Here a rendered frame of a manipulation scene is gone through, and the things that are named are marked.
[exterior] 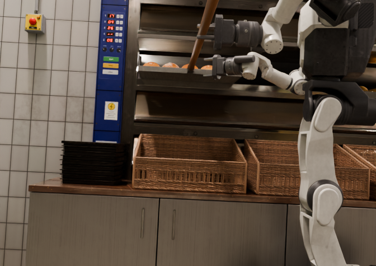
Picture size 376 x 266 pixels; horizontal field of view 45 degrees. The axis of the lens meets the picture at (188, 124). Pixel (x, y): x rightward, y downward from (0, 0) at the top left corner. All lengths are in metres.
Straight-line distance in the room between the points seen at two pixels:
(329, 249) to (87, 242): 1.07
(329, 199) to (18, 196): 1.78
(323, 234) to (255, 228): 0.44
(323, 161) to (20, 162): 1.73
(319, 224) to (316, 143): 0.31
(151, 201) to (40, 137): 0.92
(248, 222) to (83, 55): 1.37
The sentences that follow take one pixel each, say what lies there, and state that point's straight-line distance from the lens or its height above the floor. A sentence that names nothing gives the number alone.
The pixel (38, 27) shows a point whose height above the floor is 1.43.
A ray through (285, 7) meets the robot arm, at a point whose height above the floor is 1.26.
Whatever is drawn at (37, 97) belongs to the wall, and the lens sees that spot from 2.82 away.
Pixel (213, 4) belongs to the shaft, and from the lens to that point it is 1.26.
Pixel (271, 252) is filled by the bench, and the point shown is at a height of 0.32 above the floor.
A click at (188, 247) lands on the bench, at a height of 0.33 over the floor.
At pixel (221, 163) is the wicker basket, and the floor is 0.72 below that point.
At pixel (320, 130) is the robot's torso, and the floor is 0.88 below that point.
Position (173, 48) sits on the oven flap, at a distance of 2.74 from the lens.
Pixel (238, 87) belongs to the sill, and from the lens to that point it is 2.74.
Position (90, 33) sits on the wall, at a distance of 2.81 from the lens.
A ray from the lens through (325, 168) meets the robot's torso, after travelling 1.88.
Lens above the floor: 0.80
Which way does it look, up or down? 3 degrees up
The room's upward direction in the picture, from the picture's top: 3 degrees clockwise
